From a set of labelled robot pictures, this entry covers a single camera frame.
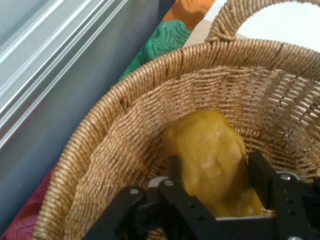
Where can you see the brown toy potato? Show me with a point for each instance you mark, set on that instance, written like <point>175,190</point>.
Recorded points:
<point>212,160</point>

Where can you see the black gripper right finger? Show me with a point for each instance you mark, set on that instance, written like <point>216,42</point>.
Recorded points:
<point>290,200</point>

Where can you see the woven wicker basket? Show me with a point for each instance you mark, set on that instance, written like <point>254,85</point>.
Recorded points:
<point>140,120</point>

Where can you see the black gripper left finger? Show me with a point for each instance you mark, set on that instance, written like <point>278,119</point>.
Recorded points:
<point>185,207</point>

